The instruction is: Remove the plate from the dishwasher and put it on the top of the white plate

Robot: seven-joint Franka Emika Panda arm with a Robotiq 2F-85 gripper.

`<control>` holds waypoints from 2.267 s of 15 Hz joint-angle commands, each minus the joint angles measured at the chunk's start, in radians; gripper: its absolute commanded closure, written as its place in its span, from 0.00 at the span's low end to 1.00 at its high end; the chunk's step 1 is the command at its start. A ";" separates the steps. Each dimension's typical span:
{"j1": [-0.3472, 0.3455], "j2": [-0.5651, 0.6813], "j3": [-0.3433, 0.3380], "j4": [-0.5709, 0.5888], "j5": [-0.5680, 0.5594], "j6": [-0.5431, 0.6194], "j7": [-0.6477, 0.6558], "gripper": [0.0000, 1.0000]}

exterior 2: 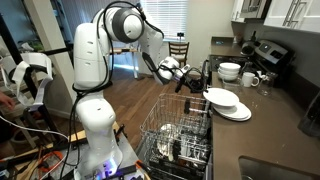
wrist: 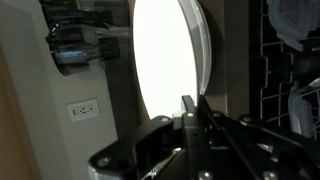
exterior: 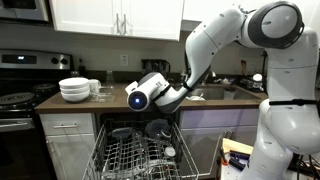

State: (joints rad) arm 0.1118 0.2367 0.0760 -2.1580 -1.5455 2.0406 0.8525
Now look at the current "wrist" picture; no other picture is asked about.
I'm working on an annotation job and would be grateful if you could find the black countertop appliance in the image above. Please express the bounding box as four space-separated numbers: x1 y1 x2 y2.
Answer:
38 0 132 77

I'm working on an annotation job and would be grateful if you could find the white wire rack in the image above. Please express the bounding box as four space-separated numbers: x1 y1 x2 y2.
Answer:
258 0 320 138

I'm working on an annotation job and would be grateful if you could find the small white plate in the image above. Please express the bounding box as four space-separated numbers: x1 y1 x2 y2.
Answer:
132 0 213 120

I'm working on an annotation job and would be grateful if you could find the white wall outlet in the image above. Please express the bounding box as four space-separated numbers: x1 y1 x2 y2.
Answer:
66 98 101 123

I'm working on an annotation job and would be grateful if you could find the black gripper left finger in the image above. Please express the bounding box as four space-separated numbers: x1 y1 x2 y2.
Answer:
88 94 201 180

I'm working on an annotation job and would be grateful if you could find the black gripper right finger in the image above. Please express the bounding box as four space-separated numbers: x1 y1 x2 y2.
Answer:
198 94 320 180

